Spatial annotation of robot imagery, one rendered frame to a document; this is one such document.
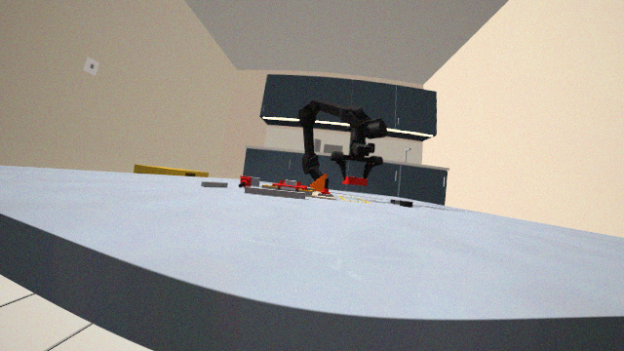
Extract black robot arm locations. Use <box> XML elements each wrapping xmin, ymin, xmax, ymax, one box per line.
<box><xmin>297</xmin><ymin>98</ymin><xmax>387</xmax><ymax>180</ymax></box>

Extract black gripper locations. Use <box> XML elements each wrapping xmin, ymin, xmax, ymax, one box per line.
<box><xmin>331</xmin><ymin>138</ymin><xmax>383</xmax><ymax>180</ymax></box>

